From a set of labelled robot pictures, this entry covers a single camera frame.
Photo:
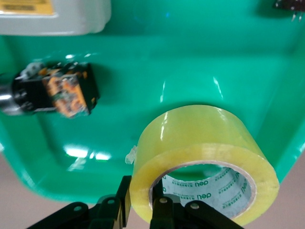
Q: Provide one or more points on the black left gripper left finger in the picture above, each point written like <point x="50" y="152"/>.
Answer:
<point x="119" y="210"/>

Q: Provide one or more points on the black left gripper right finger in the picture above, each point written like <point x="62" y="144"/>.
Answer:
<point x="162" y="214"/>

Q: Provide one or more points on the yellow clear packing tape roll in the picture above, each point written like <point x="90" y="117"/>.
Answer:
<point x="202" y="128"/>

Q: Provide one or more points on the green plastic tray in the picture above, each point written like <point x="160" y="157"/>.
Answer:
<point x="166" y="59"/>

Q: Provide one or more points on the black orange push-button switch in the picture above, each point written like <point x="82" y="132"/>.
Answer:
<point x="64" y="93"/>

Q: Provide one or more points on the grey switch box red button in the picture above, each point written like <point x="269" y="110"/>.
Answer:
<point x="59" y="23"/>

